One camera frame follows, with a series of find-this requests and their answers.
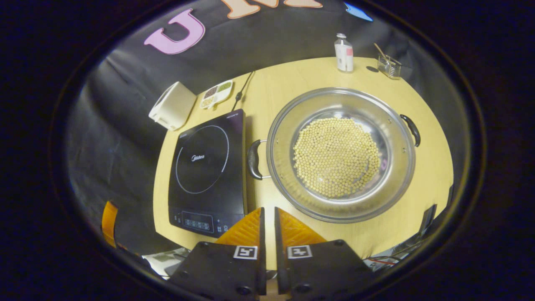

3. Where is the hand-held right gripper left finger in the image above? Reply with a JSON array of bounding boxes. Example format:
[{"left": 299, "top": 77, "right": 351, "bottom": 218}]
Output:
[{"left": 167, "top": 207, "right": 267, "bottom": 300}]

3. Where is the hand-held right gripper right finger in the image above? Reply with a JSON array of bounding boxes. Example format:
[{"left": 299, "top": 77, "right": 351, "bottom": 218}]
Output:
[{"left": 274, "top": 207, "right": 377, "bottom": 300}]

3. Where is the black induction cooktop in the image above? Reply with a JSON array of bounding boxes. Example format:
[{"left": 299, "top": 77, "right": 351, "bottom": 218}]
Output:
[{"left": 168, "top": 109, "right": 248, "bottom": 239}]

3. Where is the steel pot with black handles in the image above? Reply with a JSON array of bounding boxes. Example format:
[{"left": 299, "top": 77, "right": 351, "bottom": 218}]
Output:
[{"left": 247, "top": 87, "right": 421, "bottom": 224}]

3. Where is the pile of soybeans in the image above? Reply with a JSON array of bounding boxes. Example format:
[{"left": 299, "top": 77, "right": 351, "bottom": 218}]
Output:
[{"left": 292, "top": 117, "right": 382, "bottom": 199}]

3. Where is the small black block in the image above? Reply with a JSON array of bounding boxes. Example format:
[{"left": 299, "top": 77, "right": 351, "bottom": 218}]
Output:
[{"left": 420, "top": 204, "right": 438, "bottom": 235}]

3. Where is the white toaster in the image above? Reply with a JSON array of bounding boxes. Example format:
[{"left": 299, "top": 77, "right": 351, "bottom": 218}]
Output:
[{"left": 148, "top": 82, "right": 197, "bottom": 131}]

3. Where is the white divided bean dish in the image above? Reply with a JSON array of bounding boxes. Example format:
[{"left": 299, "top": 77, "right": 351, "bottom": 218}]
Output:
[{"left": 199, "top": 79, "right": 234, "bottom": 110}]

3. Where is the clear glass holder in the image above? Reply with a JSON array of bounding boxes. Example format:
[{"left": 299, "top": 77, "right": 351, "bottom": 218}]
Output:
[{"left": 377, "top": 54, "right": 403, "bottom": 80}]

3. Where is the small clear plastic bottle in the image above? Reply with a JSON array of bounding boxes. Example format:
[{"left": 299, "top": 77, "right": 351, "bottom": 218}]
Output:
[{"left": 334, "top": 33, "right": 354, "bottom": 73}]

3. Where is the wooden stick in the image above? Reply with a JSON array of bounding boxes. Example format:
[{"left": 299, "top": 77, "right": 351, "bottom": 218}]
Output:
[{"left": 373, "top": 42, "right": 402, "bottom": 66}]

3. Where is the black power cable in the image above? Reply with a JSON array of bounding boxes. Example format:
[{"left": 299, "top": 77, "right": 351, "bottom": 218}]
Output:
[{"left": 231, "top": 71, "right": 256, "bottom": 112}]

